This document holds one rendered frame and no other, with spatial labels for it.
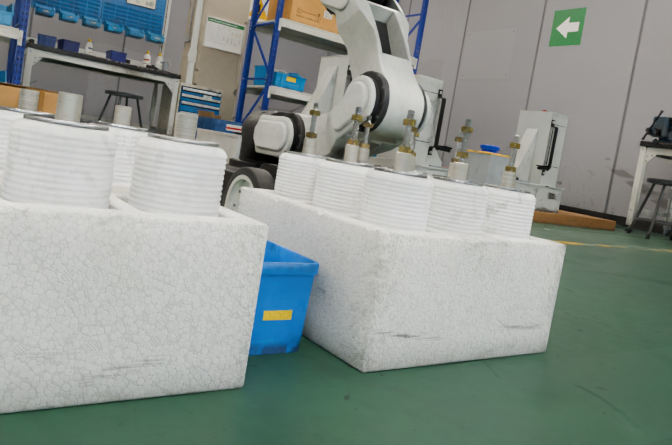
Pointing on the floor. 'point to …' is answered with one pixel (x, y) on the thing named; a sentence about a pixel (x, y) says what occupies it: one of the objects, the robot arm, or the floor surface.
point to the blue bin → (281, 300)
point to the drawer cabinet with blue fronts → (189, 102)
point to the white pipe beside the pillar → (199, 12)
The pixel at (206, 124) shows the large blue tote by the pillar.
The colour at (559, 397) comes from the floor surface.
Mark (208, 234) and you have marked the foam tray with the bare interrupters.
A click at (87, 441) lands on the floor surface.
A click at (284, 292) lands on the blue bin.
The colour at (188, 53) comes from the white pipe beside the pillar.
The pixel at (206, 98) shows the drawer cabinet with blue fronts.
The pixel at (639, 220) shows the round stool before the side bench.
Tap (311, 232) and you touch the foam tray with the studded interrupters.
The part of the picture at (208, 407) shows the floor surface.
